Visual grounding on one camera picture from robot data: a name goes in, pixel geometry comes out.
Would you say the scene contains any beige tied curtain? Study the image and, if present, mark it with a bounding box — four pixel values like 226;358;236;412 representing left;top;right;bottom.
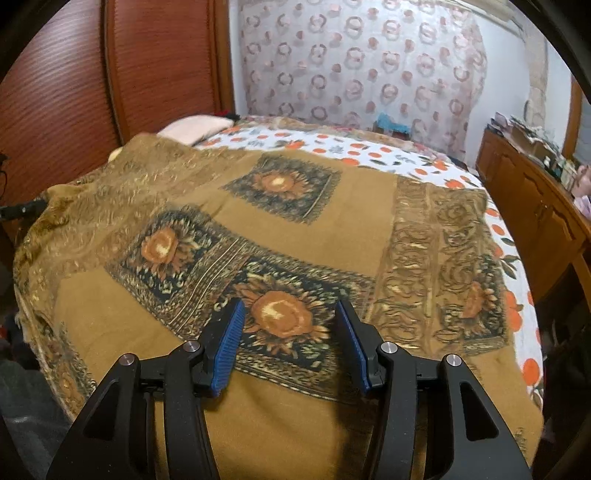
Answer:
524;28;549;134

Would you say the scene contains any sheer circle-patterned curtain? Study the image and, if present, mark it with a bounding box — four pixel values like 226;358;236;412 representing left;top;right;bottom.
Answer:
238;0;488;164

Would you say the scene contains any white orange-print bed sheet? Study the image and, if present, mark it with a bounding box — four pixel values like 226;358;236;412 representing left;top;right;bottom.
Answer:
191;126;546;411

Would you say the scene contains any wooden headboard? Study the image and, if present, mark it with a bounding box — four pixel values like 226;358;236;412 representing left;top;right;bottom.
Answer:
0;0;236;232

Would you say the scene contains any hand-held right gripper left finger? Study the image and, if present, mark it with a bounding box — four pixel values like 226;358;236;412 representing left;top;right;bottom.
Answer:
46;298;247;480

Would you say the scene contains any blue cloth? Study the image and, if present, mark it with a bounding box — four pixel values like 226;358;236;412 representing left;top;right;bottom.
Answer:
376;113;409;136

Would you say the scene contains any wooden sideboard cabinet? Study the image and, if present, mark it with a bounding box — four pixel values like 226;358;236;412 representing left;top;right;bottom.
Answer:
475;127;591;319

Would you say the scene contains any open cardboard box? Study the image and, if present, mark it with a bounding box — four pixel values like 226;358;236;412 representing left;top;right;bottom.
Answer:
508;124;556;156

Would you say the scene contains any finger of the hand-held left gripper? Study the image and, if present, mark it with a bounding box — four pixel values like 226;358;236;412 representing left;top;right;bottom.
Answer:
0;199;49;221

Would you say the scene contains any brown patterned shirt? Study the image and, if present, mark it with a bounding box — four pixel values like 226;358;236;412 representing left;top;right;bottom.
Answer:
13;131;546;480

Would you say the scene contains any pink pillow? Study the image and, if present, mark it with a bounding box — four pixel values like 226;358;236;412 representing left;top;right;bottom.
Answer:
157;115;234;145

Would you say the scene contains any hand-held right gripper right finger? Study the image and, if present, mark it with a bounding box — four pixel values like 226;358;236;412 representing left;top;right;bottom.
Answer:
335;299;534;480

